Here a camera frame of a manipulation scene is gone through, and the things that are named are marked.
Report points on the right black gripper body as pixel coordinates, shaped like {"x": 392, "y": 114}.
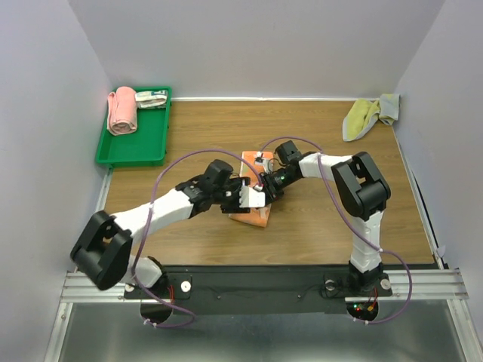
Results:
{"x": 274, "y": 183}

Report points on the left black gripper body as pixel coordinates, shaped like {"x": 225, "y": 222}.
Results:
{"x": 229, "y": 195}

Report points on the orange polka dot towel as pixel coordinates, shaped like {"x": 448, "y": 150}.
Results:
{"x": 257, "y": 216}

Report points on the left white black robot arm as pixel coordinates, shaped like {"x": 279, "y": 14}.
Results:
{"x": 103, "y": 249}

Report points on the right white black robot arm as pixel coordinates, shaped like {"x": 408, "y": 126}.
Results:
{"x": 359, "y": 192}

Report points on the green plastic tray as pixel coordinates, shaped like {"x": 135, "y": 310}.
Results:
{"x": 145, "y": 146}

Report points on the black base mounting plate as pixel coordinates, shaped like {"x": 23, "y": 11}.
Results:
{"x": 269, "y": 289}

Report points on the yellow green towel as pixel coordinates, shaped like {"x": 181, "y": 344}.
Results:
{"x": 360, "y": 119}

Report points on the rolled white blue towel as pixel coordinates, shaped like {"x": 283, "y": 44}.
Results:
{"x": 150, "y": 99}

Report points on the rolled pink towel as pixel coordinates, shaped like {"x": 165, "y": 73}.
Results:
{"x": 122, "y": 111}

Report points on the grey towel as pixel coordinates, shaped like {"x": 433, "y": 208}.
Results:
{"x": 389, "y": 108}

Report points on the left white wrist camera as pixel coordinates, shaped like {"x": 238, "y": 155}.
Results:
{"x": 251, "y": 198}

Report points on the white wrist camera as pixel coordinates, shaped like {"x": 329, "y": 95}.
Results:
{"x": 262, "y": 157}
{"x": 251, "y": 198}

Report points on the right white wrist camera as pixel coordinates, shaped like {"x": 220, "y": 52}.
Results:
{"x": 262, "y": 157}

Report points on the aluminium frame rail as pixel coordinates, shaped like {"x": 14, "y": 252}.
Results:
{"x": 426, "y": 285}

